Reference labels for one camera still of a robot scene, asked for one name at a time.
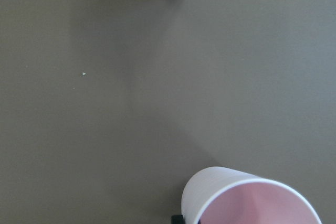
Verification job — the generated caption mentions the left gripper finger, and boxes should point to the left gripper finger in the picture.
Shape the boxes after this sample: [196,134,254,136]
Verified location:
[171,215,184,224]

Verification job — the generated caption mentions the pink cup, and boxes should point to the pink cup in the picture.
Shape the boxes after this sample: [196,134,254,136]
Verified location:
[181,166,321,223]

